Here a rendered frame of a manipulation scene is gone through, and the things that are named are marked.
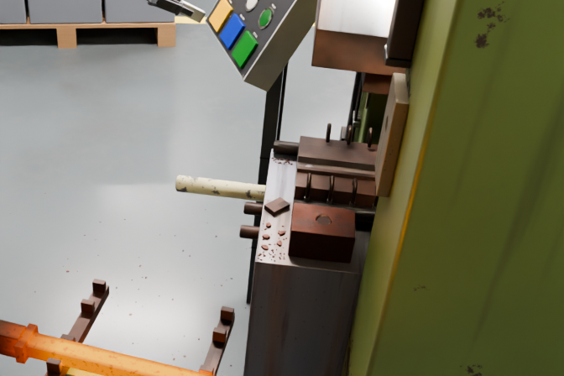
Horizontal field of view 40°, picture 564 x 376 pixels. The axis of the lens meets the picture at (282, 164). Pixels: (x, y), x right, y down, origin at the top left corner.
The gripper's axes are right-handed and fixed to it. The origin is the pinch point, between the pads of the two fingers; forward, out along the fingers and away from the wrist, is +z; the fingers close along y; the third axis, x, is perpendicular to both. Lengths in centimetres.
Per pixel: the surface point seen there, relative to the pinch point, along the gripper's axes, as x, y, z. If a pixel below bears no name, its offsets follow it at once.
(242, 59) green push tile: -1.6, 12.6, 12.5
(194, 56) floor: -67, -170, 98
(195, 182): -38.1, 13.3, 20.8
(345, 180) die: 0, 64, 16
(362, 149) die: 4, 53, 25
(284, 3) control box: 15.6, 13.6, 13.2
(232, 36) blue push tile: -0.4, 2.4, 12.5
